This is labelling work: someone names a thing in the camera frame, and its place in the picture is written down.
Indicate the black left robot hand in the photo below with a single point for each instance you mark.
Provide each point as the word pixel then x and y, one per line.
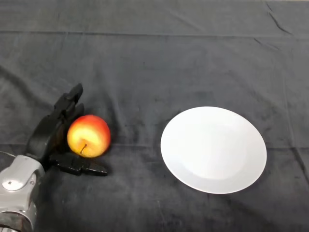
pixel 44 131

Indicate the red yellow apple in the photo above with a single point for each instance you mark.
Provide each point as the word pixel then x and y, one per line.
pixel 93 133

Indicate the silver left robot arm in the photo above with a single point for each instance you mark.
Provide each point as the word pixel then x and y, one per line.
pixel 17 186

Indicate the white round plate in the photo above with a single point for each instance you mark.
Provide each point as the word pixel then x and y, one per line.
pixel 213 149

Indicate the black cloth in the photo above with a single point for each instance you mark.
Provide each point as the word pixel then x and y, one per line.
pixel 149 72

